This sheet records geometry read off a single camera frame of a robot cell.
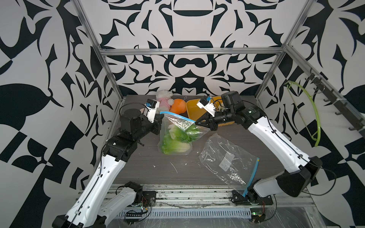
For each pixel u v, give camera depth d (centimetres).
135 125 46
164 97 108
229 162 85
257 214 71
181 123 67
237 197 74
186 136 68
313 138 70
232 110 54
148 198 74
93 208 38
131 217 73
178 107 104
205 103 59
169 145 78
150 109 55
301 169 40
